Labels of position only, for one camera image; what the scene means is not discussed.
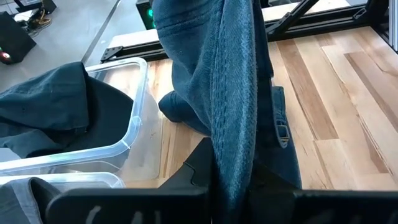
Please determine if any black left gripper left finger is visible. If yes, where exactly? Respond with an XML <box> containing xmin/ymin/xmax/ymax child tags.
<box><xmin>45</xmin><ymin>138</ymin><xmax>216</xmax><ymax>224</ymax></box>

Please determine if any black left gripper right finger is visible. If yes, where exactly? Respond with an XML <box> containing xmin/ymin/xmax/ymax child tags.
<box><xmin>248</xmin><ymin>163</ymin><xmax>398</xmax><ymax>224</ymax></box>

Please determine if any grey denim cap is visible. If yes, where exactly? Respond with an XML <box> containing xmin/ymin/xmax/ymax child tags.
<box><xmin>0</xmin><ymin>176</ymin><xmax>62</xmax><ymax>224</ymax></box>

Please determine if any dark blue cap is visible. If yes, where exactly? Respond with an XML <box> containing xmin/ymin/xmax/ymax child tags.
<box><xmin>151</xmin><ymin>0</ymin><xmax>303</xmax><ymax>224</ymax></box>
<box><xmin>0</xmin><ymin>61</ymin><xmax>135</xmax><ymax>159</ymax></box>

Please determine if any clear plastic bin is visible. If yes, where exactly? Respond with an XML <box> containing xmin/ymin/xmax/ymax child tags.
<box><xmin>0</xmin><ymin>171</ymin><xmax>127</xmax><ymax>224</ymax></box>
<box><xmin>0</xmin><ymin>57</ymin><xmax>149</xmax><ymax>177</ymax></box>

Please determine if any black box with green light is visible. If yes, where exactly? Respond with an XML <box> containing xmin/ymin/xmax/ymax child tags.
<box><xmin>135</xmin><ymin>0</ymin><xmax>157</xmax><ymax>31</ymax></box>

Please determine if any black box with red light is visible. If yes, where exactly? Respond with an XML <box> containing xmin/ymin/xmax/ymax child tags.
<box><xmin>0</xmin><ymin>11</ymin><xmax>38</xmax><ymax>65</ymax></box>

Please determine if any black aluminium table frame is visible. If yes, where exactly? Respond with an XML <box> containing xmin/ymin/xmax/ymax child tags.
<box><xmin>99</xmin><ymin>0</ymin><xmax>398</xmax><ymax>63</ymax></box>

